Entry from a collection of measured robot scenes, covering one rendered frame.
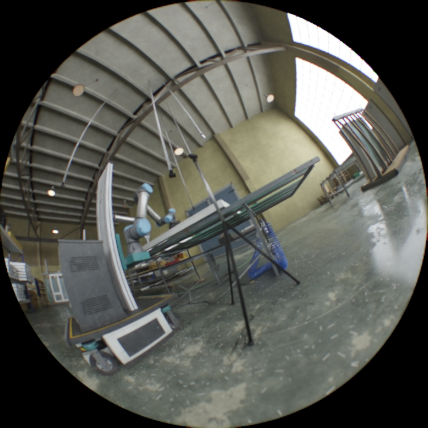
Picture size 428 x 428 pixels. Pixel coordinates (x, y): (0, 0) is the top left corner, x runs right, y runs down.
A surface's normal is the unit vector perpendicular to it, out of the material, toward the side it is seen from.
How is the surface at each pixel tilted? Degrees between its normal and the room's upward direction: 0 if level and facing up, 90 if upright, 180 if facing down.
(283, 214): 90
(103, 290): 90
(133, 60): 180
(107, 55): 180
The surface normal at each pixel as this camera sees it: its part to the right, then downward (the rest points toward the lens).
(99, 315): 0.84, -0.46
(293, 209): -0.40, -0.09
